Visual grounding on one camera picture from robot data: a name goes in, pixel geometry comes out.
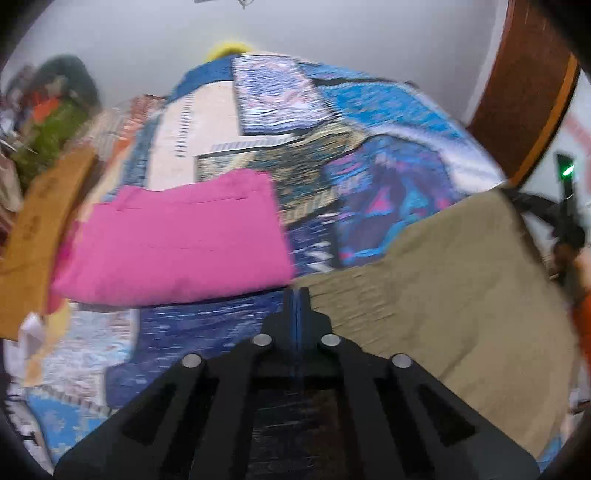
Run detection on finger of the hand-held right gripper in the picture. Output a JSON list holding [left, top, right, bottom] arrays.
[[502, 186, 561, 223]]

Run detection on brown wooden door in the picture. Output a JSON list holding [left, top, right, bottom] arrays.
[[468, 0, 581, 186]]

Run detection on yellow round object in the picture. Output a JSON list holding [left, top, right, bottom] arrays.
[[205, 41, 255, 64]]

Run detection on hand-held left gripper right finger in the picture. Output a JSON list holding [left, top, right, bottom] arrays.
[[296, 287, 540, 480]]

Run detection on khaki pants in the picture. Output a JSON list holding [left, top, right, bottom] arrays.
[[293, 188, 581, 460]]

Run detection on pile of mixed clothes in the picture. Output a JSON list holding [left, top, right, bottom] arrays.
[[0, 54, 103, 232]]

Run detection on blue printed patchwork blanket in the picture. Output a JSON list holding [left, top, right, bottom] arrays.
[[4, 52, 509, 467]]

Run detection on pink folded pants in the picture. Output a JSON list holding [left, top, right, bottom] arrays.
[[48, 168, 297, 308]]

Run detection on person's right forearm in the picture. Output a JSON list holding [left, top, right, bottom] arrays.
[[552, 243, 591, 356]]

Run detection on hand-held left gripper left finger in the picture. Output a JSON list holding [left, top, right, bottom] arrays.
[[54, 287, 297, 480]]

